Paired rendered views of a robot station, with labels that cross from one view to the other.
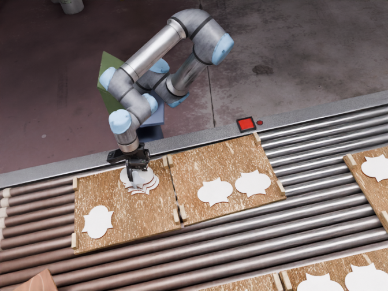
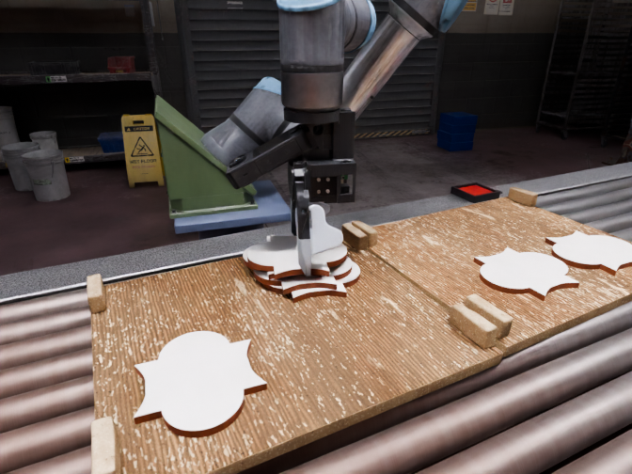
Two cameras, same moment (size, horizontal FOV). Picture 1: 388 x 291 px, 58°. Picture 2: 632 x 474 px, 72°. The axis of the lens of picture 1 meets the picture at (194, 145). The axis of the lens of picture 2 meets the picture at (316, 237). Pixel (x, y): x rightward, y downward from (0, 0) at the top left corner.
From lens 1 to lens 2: 104 cm
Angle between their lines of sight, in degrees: 30
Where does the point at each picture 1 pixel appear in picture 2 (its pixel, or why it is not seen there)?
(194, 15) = not seen: outside the picture
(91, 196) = (154, 318)
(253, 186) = (602, 252)
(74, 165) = (83, 273)
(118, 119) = not seen: outside the picture
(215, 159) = (465, 228)
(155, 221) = (408, 350)
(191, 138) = (378, 214)
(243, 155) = (520, 220)
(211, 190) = (512, 267)
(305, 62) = not seen: hidden behind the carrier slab
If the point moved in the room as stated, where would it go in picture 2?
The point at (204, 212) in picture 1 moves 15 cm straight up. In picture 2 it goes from (535, 311) to (564, 200)
